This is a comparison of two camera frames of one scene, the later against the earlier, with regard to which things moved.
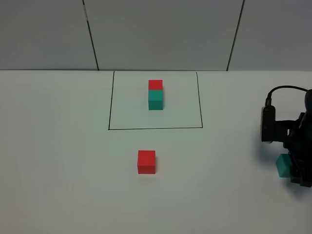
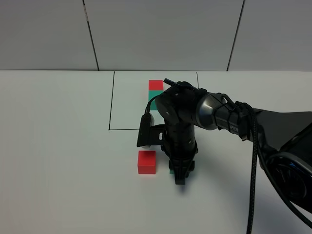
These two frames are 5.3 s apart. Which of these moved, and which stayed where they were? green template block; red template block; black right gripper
Moved: black right gripper
Stayed: red template block; green template block
